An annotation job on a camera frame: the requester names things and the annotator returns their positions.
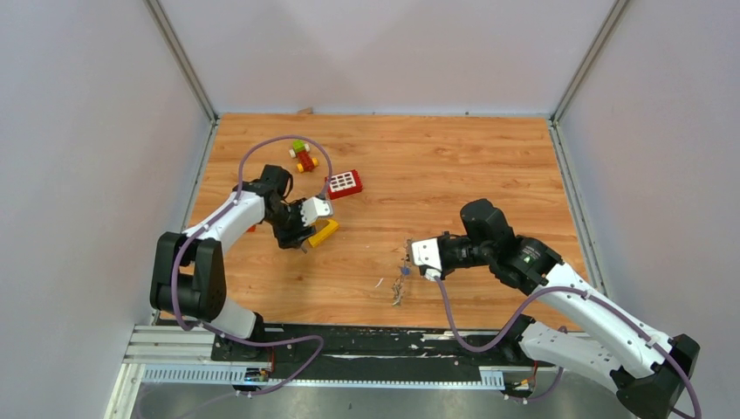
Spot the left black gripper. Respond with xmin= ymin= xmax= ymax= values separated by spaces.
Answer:
xmin=266 ymin=198 xmax=317 ymax=251

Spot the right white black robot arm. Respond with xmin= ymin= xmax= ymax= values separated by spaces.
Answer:
xmin=408 ymin=199 xmax=702 ymax=418

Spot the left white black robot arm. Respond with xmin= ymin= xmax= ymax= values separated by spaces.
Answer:
xmin=149 ymin=165 xmax=315 ymax=361

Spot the yellow triangular toy piece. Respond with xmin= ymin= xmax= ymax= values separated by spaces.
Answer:
xmin=308 ymin=219 xmax=339 ymax=248

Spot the lego car toy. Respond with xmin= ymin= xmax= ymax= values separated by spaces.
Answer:
xmin=289 ymin=140 xmax=319 ymax=173

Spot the red lego window brick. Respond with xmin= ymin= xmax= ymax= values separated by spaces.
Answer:
xmin=327 ymin=169 xmax=364 ymax=200

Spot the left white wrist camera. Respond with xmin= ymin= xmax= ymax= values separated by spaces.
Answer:
xmin=300 ymin=196 xmax=333 ymax=227

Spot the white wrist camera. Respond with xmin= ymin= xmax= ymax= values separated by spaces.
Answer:
xmin=409 ymin=237 xmax=442 ymax=281
xmin=300 ymin=196 xmax=333 ymax=227

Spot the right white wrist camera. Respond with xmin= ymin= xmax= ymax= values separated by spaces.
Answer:
xmin=409 ymin=237 xmax=442 ymax=281

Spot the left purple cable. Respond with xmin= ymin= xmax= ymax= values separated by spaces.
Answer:
xmin=170 ymin=134 xmax=335 ymax=349

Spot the purple cable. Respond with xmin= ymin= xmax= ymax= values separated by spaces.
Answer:
xmin=432 ymin=276 xmax=703 ymax=419
xmin=170 ymin=134 xmax=335 ymax=349

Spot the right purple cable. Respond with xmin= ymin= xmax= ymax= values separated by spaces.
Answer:
xmin=432 ymin=276 xmax=703 ymax=419

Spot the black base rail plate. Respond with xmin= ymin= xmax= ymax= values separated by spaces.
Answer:
xmin=210 ymin=323 xmax=550 ymax=382

